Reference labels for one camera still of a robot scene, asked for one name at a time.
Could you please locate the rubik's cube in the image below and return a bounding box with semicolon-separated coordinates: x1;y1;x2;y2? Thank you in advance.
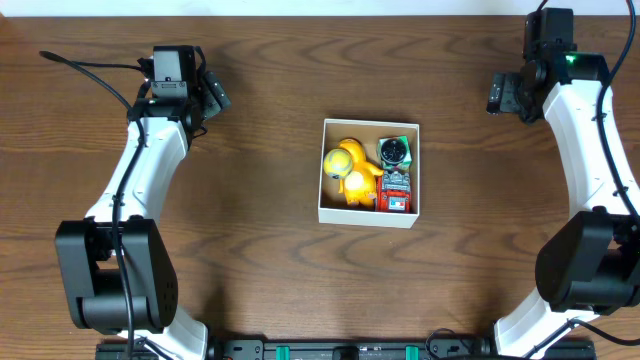
377;136;412;171

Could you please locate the black round cap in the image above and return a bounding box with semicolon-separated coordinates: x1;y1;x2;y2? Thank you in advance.
377;136;410;166

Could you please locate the yellow minion ball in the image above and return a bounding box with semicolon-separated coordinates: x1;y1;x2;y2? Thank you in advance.
323;148;353;179

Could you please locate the red toy robot car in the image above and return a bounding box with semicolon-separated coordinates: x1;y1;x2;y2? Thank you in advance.
375;171;411;213

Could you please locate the orange duck-like toy figure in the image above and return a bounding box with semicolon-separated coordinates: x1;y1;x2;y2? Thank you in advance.
338;138;384;209

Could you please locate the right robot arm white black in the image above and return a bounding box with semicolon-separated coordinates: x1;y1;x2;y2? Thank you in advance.
474;4;639;359

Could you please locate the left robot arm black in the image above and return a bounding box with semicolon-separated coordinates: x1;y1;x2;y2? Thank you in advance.
55;45;231;359

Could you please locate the white cardboard box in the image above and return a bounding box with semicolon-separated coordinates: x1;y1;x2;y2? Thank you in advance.
318;118;421;229

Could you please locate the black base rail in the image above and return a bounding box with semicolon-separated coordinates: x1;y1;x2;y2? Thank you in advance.
94;338;598;360

